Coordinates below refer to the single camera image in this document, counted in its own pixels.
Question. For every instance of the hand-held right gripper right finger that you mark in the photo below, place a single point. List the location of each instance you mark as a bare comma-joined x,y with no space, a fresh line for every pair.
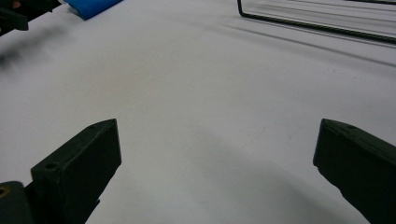
358,168

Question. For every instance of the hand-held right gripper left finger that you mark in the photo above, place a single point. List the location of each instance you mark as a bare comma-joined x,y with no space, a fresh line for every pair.
77,168

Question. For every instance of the blue towel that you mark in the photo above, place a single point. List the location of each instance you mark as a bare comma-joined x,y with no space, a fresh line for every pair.
90,6

